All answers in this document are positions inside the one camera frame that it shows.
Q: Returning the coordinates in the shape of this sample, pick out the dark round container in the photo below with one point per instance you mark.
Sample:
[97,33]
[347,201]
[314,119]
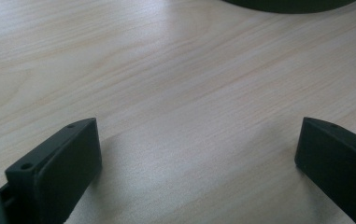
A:
[291,6]

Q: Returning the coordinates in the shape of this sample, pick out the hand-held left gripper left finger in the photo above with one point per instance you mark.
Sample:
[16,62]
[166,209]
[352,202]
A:
[57,174]

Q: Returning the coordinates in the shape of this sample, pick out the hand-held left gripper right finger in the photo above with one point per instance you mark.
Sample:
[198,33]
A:
[337,161]

